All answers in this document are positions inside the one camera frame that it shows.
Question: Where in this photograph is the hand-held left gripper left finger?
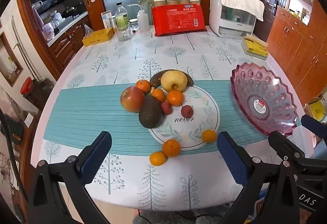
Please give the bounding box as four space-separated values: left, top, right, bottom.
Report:
27 131 113 224

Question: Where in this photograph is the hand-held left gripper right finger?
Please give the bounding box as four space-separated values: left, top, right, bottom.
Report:
217 131 300 224

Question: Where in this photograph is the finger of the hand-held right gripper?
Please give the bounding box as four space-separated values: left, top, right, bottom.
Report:
268 131 327 176
301 115 327 141

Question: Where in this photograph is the orange tangerine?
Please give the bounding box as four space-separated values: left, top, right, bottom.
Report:
162 139 181 157
201 129 218 143
167 89 184 106
135 79 152 94
149 152 167 166
151 88 166 102

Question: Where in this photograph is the pink glass fruit bowl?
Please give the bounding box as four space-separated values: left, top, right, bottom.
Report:
230 62 299 137

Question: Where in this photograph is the red lychee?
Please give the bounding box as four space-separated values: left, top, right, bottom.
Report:
161 101 172 115
181 105 194 117

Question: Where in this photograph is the red apple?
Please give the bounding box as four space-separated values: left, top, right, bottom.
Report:
120 86 146 113

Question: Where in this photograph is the dark green avocado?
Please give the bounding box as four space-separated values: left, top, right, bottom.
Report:
138 95 163 129

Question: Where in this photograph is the dark overripe banana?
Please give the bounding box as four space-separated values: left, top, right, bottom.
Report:
149 70 194 89

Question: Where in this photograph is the yellow pear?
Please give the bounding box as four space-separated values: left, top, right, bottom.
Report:
160 70 188 92

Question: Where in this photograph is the yellow box in carton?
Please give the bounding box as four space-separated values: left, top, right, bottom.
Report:
308 98 327 122

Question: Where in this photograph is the round floral placemat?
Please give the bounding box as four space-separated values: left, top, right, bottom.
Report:
148 85 220 150

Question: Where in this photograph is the orange wooden cabinet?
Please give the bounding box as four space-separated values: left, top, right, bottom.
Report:
266 0 327 112

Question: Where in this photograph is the yellow sponge stack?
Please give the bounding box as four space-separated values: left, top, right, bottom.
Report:
241 34 269 57

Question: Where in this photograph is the red lidded container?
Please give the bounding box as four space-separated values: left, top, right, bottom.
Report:
20 77 35 98

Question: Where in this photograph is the brown kitchen cabinet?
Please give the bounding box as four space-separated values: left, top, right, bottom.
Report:
48 13 90 74

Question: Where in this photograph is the tree print tablecloth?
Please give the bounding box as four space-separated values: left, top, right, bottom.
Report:
31 26 317 212

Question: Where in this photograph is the yellow cardboard box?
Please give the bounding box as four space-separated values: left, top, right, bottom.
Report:
82 27 114 47

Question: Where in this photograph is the dark wooden door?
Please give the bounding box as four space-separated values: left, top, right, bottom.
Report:
254 0 284 41

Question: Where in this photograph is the clear drinking glass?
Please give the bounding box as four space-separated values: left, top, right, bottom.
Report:
117 22 132 42

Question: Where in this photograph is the white countertop appliance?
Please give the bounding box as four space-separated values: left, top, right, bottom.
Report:
209 0 257 37

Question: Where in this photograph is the small glass jar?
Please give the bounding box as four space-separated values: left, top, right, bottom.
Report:
129 18 140 32

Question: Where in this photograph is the printed card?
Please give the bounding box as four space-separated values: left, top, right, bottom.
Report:
101 10 113 29

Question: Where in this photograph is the plastic bottle green label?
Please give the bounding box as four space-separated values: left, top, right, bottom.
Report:
115 2 128 29

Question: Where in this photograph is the white squeeze bottle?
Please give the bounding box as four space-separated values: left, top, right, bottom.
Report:
126 4 150 32

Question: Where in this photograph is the red plastic package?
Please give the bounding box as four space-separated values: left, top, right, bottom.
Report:
151 4 208 37

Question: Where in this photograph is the black cable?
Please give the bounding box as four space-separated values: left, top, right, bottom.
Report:
138 210 200 224

